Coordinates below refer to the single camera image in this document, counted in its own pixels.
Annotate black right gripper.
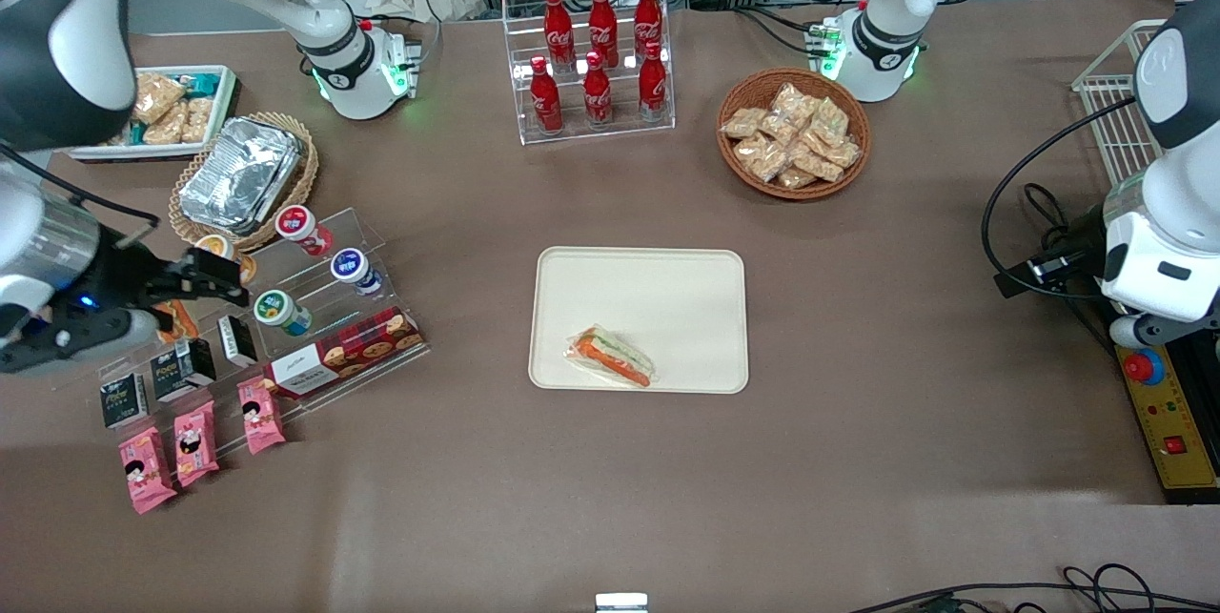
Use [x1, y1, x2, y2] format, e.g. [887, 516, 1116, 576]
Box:
[43, 236, 252, 326]

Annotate triangle sandwich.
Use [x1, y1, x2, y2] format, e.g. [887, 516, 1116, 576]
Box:
[564, 325, 659, 389]
[152, 300, 201, 344]

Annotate upright wrapped triangle sandwich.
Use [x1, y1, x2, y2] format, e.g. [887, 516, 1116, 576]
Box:
[152, 300, 201, 344]

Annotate beige rectangular tray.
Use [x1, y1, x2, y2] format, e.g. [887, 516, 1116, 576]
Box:
[529, 247, 750, 395]

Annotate orange lid yogurt cup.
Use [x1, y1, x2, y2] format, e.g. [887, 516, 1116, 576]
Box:
[193, 235, 258, 286]

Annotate small black carton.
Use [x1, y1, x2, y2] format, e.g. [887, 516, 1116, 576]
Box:
[217, 315, 258, 369]
[100, 373, 149, 430]
[151, 338, 218, 403]

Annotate green lid yogurt cup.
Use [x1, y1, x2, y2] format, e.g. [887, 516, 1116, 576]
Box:
[254, 290, 314, 337]

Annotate silver foil container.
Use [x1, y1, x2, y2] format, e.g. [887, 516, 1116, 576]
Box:
[178, 116, 304, 235]

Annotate red lid yogurt cup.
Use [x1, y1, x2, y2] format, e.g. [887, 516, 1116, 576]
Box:
[275, 205, 335, 258]

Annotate clear acrylic tiered stand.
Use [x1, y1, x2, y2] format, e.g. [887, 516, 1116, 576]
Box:
[95, 206, 430, 461]

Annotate oval wicker basket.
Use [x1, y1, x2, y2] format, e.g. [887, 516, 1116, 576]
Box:
[169, 112, 320, 254]

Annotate pink cartoon snack pack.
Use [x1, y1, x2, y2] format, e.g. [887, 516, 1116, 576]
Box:
[118, 427, 178, 515]
[173, 400, 220, 488]
[236, 376, 287, 457]

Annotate puffed rice cracker pack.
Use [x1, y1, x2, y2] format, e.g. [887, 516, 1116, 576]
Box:
[133, 72, 187, 125]
[143, 108, 189, 147]
[181, 96, 214, 145]

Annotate blue lid yogurt cup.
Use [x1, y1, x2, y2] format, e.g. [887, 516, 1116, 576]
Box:
[331, 248, 384, 296]

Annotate red plaid cookie box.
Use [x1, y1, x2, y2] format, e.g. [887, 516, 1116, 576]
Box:
[264, 307, 425, 401]

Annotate white rectangular snack bin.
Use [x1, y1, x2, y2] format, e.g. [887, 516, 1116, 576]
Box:
[67, 66, 237, 162]

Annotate red cola bottle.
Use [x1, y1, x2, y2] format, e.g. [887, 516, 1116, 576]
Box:
[588, 0, 620, 69]
[582, 51, 614, 128]
[530, 56, 564, 134]
[543, 0, 576, 72]
[639, 43, 669, 121]
[634, 0, 664, 61]

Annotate clear acrylic bottle rack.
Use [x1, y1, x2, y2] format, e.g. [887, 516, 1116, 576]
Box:
[502, 0, 677, 147]

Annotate round brown wicker basket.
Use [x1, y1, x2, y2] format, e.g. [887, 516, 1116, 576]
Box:
[717, 68, 872, 202]

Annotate black machine with yellow panel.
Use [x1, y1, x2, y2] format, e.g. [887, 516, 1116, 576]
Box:
[1115, 346, 1220, 504]

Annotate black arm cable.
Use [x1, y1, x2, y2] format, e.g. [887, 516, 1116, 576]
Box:
[982, 96, 1145, 301]

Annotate black power cable with plug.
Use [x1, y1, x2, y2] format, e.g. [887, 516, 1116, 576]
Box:
[1022, 182, 1111, 328]

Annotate white wire rack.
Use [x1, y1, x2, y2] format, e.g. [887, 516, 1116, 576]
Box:
[1072, 19, 1169, 187]

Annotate black floor cables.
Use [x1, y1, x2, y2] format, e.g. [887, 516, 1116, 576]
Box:
[848, 563, 1220, 613]

